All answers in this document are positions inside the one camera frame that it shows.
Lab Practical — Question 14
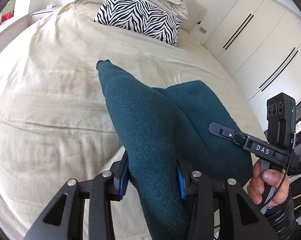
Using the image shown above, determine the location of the dark teal knit sweater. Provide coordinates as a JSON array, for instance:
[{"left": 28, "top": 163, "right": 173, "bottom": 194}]
[{"left": 96, "top": 60, "right": 252, "bottom": 239}]

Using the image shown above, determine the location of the red box on shelf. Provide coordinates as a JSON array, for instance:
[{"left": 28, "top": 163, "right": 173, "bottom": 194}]
[{"left": 1, "top": 10, "right": 14, "bottom": 22}]

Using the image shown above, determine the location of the black jacket sleeve forearm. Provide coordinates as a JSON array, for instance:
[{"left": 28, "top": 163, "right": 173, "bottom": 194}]
[{"left": 263, "top": 170, "right": 301, "bottom": 239}]

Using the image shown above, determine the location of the zebra print pillow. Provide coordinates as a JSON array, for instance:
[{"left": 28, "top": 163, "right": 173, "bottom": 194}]
[{"left": 94, "top": 0, "right": 181, "bottom": 47}]

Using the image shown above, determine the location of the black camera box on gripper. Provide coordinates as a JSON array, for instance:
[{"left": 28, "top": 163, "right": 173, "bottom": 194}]
[{"left": 266, "top": 93, "right": 296, "bottom": 150}]

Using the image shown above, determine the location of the beige bed sheet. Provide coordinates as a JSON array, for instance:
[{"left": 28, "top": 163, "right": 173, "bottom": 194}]
[{"left": 0, "top": 0, "right": 264, "bottom": 239}]

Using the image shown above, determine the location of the person's right hand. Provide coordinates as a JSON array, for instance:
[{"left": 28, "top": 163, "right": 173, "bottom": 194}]
[{"left": 247, "top": 159, "right": 290, "bottom": 208}]

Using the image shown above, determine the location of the beige bedside table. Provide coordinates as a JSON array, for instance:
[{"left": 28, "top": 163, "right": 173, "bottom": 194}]
[{"left": 30, "top": 6, "right": 61, "bottom": 25}]

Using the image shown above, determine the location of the wall power socket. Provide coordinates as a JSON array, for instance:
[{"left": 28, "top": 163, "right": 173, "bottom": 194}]
[{"left": 199, "top": 27, "right": 207, "bottom": 34}]

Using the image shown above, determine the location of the white wardrobe with black handles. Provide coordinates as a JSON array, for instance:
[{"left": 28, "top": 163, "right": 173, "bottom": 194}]
[{"left": 205, "top": 0, "right": 301, "bottom": 129}]

